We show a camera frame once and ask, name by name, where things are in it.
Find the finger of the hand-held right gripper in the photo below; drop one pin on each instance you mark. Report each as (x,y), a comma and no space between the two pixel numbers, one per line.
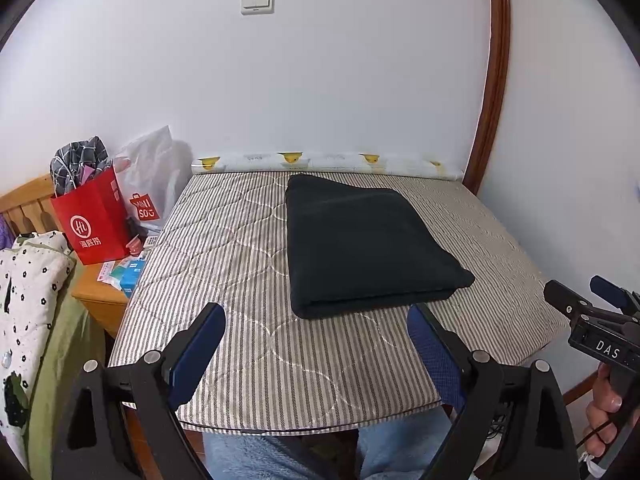
(565,300)
(607,290)

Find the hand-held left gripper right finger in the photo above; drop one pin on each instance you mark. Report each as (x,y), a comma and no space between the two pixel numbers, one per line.
(435,360)

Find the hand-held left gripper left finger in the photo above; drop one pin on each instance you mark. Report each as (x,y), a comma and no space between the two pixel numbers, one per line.
(197,355)

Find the black sweatshirt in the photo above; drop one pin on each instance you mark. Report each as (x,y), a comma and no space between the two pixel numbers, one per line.
(365,245)

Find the person's right hand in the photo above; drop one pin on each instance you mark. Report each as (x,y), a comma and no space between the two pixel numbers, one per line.
(600,410)

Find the wooden baseboard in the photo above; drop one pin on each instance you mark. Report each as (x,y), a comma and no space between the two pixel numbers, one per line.
(580,394)

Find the person's blue jeans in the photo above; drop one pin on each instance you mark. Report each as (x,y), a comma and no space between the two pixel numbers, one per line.
(400,450)

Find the striped quilted mattress pad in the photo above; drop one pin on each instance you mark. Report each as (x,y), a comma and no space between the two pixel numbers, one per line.
(225,260)

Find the blue tissue pack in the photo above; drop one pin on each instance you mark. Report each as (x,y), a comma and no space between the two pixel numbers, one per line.
(132,272)

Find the teal packet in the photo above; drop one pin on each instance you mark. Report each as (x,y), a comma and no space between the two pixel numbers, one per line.
(118,276)

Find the wooden nightstand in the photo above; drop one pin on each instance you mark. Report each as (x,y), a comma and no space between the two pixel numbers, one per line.
(95,290)

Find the white perforated box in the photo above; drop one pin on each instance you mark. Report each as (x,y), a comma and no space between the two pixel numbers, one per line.
(150,241)

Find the white leaflet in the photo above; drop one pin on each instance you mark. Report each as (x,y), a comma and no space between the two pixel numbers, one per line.
(107,270)

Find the pink plastic item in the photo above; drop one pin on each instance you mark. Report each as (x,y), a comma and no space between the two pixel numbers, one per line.
(136,246)

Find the green bed sheet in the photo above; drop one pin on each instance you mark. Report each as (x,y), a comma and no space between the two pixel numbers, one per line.
(60,360)

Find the red paper bag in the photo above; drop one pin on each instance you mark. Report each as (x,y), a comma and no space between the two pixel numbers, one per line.
(92,220)

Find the white plastic shopping bag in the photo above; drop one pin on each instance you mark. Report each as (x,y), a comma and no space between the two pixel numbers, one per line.
(150,170)

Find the duck print rolled pad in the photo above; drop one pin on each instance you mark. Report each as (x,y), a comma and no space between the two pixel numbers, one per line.
(330,161)

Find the purple cloth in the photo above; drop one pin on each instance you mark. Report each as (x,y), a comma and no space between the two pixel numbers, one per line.
(5,235)

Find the wooden headboard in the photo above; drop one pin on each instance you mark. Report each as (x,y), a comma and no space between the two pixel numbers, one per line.
(30,200)

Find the plaid cloth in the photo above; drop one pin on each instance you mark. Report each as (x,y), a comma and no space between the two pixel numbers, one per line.
(75,160)

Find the wooden door frame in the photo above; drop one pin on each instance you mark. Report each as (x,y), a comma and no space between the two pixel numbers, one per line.
(497,60)

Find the white light switch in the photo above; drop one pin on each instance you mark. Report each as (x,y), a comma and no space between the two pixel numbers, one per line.
(257,1)

